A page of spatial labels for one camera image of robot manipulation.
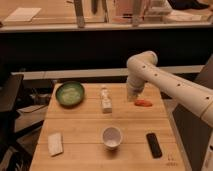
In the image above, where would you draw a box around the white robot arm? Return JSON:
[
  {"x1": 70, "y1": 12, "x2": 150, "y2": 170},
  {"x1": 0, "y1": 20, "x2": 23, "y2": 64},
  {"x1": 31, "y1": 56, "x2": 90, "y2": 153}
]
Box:
[{"x1": 126, "y1": 51, "x2": 213, "y2": 128}]

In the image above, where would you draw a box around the white sponge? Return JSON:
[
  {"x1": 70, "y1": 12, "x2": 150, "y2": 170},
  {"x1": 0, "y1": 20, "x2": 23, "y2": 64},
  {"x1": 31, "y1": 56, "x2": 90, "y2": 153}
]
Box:
[{"x1": 48, "y1": 133, "x2": 63, "y2": 156}]

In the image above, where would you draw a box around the orange carrot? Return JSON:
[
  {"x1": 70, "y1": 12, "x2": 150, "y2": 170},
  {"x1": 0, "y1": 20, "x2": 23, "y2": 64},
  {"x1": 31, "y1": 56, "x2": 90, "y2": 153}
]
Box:
[{"x1": 134, "y1": 99, "x2": 153, "y2": 107}]

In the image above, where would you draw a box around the white cup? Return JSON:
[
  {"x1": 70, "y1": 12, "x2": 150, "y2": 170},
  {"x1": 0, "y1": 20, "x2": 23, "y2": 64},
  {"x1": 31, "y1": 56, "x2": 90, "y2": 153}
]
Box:
[{"x1": 102, "y1": 127, "x2": 123, "y2": 150}]

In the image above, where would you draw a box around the black remote control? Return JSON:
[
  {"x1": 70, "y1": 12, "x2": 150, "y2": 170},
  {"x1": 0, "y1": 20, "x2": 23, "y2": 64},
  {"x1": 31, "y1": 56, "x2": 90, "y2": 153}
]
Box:
[{"x1": 146, "y1": 133, "x2": 162, "y2": 158}]

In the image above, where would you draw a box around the white paper sheet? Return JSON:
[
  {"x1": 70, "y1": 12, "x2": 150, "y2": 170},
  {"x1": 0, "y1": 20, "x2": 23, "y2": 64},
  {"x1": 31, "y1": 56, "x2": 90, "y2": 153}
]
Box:
[{"x1": 4, "y1": 7, "x2": 40, "y2": 22}]

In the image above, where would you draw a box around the white bottle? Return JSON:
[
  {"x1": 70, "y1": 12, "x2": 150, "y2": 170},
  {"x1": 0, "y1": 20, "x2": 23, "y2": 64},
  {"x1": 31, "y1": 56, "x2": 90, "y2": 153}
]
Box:
[{"x1": 100, "y1": 85, "x2": 112, "y2": 113}]

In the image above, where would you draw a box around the green bowl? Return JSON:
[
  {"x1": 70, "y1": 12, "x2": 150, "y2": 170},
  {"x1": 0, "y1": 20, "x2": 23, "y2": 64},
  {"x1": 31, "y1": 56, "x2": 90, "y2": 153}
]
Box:
[{"x1": 55, "y1": 81, "x2": 85, "y2": 107}]

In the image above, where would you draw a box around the black chair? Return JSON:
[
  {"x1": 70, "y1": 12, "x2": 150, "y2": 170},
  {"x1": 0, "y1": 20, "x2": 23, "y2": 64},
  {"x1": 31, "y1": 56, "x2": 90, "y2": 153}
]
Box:
[{"x1": 0, "y1": 74, "x2": 23, "y2": 162}]

